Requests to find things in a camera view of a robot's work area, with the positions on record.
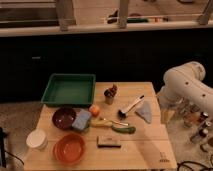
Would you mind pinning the metal fork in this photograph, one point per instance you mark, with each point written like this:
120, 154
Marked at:
115, 122

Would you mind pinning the rectangular scrub block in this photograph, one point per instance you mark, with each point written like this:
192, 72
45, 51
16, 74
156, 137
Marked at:
103, 141

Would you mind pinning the orange red bowl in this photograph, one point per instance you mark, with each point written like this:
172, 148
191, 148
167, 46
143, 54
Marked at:
69, 150

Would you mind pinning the orange fruit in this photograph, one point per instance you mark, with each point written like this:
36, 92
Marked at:
94, 110

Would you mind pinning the green plastic tray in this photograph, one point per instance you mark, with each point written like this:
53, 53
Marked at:
76, 90

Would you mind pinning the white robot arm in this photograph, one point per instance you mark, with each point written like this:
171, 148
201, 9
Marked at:
184, 82

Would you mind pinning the grey blue cloth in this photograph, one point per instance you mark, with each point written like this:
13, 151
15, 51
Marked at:
145, 112

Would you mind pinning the white paper cup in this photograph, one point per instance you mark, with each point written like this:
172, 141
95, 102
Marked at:
37, 139

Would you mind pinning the yellow banana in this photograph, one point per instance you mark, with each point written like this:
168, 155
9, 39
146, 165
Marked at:
100, 123

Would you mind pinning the dark red bowl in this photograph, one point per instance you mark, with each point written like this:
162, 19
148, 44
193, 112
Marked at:
63, 118

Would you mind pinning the green cucumber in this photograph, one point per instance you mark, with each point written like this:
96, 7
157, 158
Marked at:
124, 130

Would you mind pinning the blue sponge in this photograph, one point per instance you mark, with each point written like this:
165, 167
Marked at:
81, 121

